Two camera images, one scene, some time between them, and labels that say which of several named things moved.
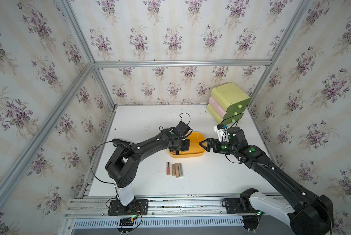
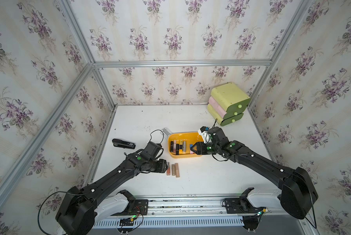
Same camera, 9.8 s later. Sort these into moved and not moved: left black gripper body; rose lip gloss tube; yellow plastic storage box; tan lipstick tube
Moved: left black gripper body
Not moved: tan lipstick tube; yellow plastic storage box; rose lip gloss tube
